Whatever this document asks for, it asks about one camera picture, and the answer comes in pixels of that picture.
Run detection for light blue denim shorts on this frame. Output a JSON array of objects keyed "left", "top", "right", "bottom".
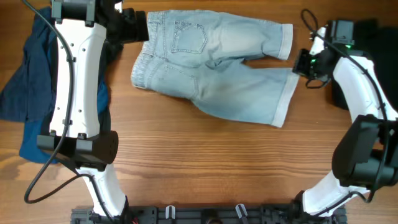
[{"left": 131, "top": 10, "right": 299, "bottom": 128}]

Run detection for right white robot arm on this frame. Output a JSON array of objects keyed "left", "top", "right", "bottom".
[{"left": 292, "top": 21, "right": 397, "bottom": 219}]

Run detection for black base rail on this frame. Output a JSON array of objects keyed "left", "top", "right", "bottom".
[{"left": 70, "top": 204, "right": 348, "bottom": 224}]

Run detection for black garment on left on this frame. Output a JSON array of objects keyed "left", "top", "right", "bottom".
[{"left": 50, "top": 40, "right": 123, "bottom": 132}]

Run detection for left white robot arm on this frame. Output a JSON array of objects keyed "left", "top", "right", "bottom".
[{"left": 37, "top": 1, "right": 149, "bottom": 223}]

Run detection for dark folded garment on right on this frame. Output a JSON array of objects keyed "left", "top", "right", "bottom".
[{"left": 330, "top": 19, "right": 398, "bottom": 111}]

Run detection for blue shirt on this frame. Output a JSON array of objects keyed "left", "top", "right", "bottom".
[{"left": 0, "top": 6, "right": 109, "bottom": 164}]

